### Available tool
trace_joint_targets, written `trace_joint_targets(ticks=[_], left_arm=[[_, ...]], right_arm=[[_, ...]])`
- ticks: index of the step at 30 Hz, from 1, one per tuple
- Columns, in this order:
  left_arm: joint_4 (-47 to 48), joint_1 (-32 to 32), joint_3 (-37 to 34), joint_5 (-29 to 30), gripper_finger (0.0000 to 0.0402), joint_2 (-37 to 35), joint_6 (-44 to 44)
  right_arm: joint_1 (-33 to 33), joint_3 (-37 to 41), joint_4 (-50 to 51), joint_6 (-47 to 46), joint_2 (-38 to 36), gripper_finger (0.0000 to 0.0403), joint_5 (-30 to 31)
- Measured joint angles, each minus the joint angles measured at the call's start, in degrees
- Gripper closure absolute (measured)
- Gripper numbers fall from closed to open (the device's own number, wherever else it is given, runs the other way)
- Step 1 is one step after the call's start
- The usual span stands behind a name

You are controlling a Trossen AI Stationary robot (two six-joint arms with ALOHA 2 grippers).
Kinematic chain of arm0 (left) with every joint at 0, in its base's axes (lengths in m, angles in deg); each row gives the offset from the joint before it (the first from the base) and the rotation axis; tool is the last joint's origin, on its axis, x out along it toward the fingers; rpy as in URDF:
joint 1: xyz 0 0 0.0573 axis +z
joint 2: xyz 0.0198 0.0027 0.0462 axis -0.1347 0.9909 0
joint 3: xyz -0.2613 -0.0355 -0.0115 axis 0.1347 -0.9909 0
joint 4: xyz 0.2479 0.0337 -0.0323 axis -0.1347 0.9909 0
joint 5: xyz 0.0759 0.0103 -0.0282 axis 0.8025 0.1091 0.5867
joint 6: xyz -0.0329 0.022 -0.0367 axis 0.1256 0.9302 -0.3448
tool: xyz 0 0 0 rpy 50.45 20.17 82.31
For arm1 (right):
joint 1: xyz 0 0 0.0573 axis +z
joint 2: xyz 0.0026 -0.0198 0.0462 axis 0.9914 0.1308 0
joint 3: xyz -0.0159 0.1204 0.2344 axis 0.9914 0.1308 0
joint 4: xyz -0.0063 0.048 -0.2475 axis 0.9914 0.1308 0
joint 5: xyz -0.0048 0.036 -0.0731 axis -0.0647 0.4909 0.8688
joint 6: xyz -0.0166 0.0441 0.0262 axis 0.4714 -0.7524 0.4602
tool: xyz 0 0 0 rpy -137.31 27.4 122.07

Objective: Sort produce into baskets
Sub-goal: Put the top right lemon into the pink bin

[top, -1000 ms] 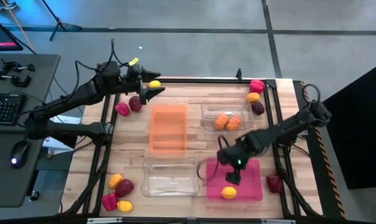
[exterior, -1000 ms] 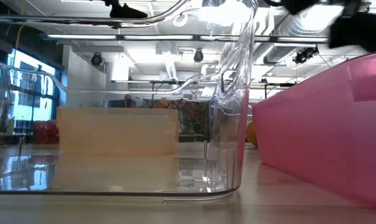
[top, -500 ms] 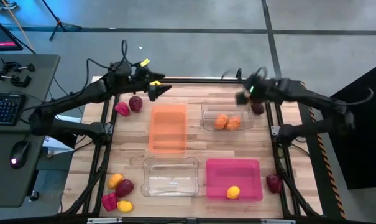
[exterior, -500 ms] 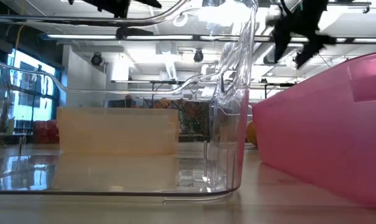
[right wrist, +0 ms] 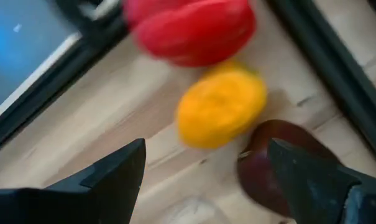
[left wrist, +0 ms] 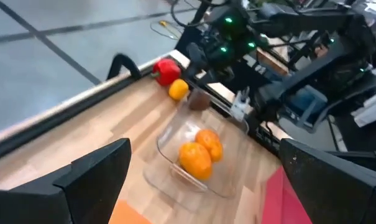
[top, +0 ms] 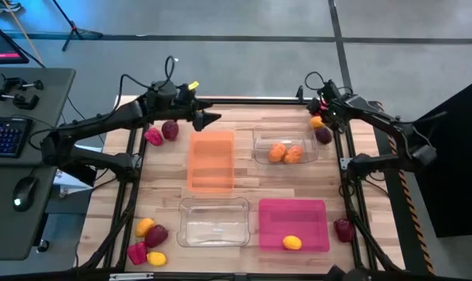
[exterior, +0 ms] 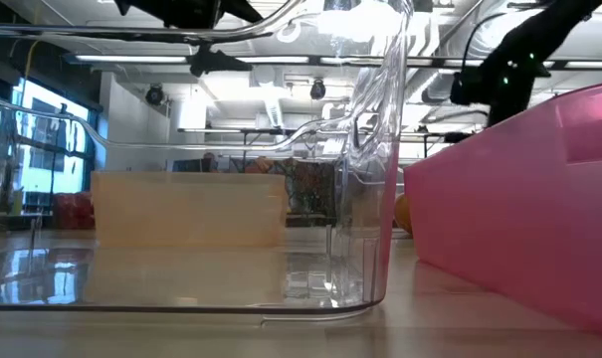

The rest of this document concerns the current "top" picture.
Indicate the grey desk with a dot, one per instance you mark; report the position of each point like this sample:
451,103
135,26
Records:
9,234

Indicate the red toy bell pepper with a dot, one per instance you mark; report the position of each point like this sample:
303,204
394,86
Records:
137,253
323,104
153,136

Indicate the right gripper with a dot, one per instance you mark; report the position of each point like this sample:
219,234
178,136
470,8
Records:
331,97

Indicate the black backlit keyboard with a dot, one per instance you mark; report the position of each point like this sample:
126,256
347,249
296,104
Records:
5,136

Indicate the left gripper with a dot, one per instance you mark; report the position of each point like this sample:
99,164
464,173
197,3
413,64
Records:
190,105

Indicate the black desk clamp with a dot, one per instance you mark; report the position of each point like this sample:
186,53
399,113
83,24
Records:
23,99

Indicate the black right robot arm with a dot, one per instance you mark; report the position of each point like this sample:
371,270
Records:
380,117

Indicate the dark red toy pepper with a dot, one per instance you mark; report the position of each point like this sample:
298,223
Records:
343,230

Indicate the dark red toy fruit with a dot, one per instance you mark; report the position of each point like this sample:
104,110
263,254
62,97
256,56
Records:
170,130
156,235

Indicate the small black frame clamp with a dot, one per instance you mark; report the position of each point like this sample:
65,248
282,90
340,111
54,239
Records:
300,93

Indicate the large clear plastic bin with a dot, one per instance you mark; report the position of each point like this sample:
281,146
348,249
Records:
214,222

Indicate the orange toy fruit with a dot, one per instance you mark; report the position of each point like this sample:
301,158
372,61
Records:
277,152
294,154

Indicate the yellow toy lemon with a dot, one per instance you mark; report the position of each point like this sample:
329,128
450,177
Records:
157,258
292,242

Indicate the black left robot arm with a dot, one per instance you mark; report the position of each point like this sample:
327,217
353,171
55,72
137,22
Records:
103,117

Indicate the orange translucent plastic bin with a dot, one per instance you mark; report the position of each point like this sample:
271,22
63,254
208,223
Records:
211,162

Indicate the black computer monitor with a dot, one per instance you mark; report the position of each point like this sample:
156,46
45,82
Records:
1,43

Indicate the pink translucent plastic bin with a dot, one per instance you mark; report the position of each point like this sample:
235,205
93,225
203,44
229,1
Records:
294,218

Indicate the person's shoe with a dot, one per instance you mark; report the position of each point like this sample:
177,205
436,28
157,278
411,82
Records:
3,6

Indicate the black tripod stand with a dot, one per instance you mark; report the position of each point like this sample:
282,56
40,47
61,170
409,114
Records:
77,33

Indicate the dark purple toy fruit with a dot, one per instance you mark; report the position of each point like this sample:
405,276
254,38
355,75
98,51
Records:
323,136

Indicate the thin orange rod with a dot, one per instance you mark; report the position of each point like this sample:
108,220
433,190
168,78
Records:
23,33

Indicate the silver metal bracket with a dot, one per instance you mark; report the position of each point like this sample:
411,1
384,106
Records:
130,276

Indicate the small clear plastic bin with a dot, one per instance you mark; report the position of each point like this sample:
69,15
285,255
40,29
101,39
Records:
263,136

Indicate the white paper sheets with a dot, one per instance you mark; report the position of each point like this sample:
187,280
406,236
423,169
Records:
69,183

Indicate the black desk knob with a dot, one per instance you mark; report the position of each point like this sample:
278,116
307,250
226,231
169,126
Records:
43,245

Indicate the black computer mouse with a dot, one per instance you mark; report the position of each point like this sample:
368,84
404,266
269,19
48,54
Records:
24,193

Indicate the large black box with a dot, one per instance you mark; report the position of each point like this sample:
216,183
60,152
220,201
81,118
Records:
454,187

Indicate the yellow-orange toy pepper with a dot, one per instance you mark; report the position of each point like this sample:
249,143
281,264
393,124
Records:
144,227
316,122

